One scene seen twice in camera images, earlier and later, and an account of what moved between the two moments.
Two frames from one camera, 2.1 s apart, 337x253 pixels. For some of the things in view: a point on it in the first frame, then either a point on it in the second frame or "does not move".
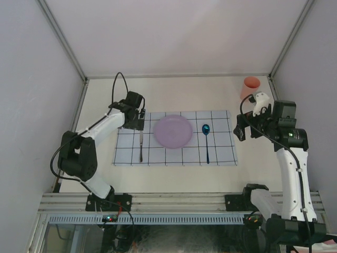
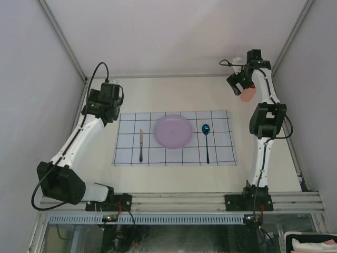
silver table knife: (141, 137) does not move
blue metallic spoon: (206, 129) does not move
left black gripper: (138, 124) → (118, 103)
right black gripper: (246, 119) → (235, 79)
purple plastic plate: (173, 131) does not move
